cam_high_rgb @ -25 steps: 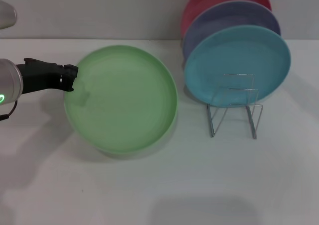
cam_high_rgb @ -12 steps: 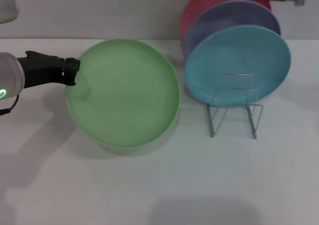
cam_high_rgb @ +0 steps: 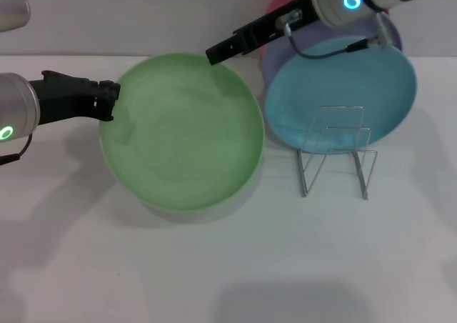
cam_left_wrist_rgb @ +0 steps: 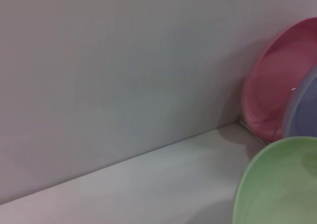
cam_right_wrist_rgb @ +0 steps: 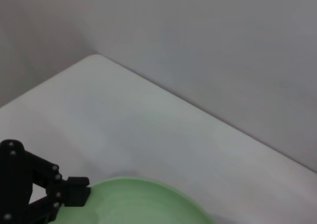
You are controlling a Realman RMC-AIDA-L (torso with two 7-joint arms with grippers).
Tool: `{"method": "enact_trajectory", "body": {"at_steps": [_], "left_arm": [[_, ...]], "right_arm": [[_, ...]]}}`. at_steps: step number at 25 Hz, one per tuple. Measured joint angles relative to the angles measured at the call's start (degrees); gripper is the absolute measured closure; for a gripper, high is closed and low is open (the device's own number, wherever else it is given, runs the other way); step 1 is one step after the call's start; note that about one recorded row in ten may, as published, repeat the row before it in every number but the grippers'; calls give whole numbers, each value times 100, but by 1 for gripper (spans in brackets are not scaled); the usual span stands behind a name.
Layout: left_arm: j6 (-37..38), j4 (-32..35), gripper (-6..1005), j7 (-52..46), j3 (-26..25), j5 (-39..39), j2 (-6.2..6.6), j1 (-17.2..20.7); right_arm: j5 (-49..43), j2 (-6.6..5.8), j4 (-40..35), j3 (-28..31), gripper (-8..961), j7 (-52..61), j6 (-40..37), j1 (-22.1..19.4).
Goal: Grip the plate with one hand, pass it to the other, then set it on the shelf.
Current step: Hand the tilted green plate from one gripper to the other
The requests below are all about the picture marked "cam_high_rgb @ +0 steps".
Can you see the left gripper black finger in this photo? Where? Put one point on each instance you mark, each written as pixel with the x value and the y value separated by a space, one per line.
pixel 109 90
pixel 105 109

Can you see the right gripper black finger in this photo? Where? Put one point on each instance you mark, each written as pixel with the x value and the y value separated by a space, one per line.
pixel 225 50

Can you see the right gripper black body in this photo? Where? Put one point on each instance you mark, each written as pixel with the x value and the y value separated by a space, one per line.
pixel 264 28

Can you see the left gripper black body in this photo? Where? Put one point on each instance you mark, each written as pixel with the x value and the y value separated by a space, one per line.
pixel 64 98

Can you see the green plastic plate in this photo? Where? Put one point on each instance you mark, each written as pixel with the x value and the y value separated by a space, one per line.
pixel 185 133

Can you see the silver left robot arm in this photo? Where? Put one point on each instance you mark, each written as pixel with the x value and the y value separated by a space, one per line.
pixel 18 101

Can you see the purple plastic plate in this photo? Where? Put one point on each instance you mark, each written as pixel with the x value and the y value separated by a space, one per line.
pixel 321 33

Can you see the blue plastic plate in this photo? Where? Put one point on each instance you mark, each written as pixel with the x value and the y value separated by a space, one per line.
pixel 339 87

